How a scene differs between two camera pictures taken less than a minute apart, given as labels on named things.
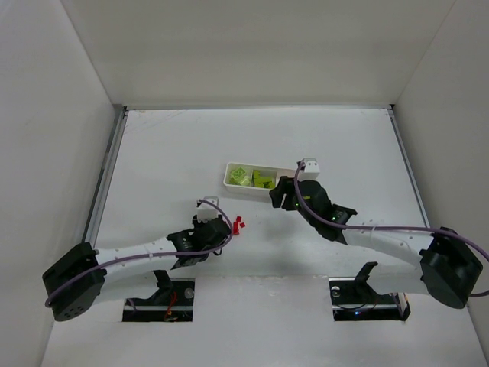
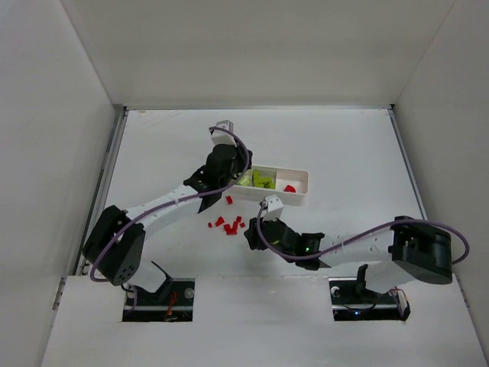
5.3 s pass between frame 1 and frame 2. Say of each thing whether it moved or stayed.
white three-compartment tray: stayed
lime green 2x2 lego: moved
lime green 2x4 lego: stayed
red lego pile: stayed
